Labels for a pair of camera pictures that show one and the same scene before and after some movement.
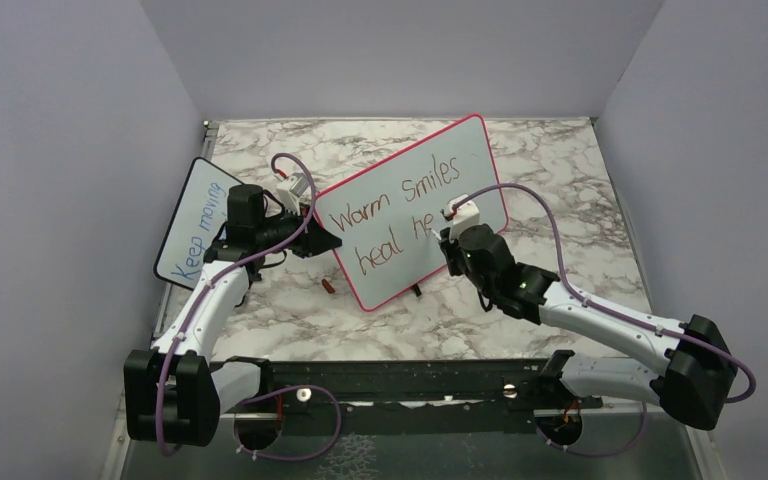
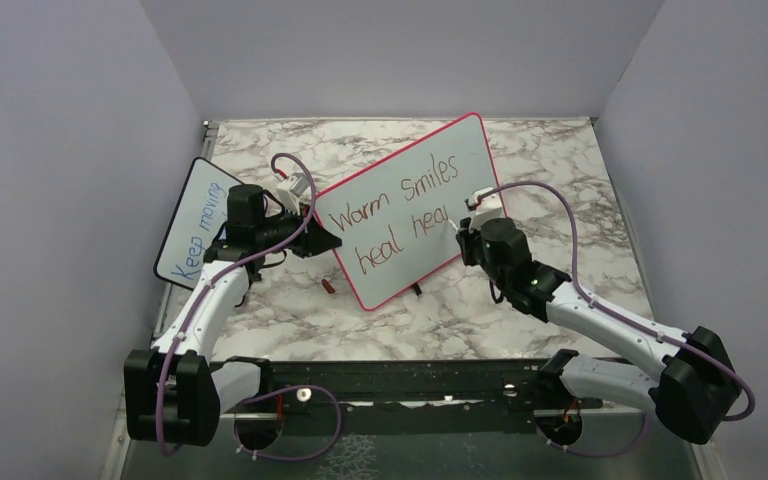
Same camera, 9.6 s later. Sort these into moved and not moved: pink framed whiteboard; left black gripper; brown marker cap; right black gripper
Moved: right black gripper
Not moved: brown marker cap; pink framed whiteboard; left black gripper
